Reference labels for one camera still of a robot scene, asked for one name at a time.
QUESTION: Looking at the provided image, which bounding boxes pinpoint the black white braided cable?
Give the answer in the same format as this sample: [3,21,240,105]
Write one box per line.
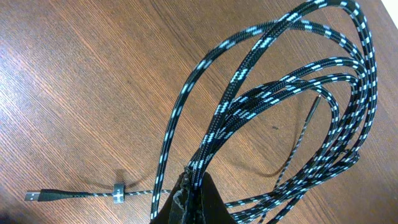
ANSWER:
[24,0,379,224]

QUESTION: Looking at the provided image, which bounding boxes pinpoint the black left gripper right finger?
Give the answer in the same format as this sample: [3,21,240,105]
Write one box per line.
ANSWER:
[197,172,237,224]

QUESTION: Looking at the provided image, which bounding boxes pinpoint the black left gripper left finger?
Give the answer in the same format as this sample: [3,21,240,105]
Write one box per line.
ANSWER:
[150,172,190,224]

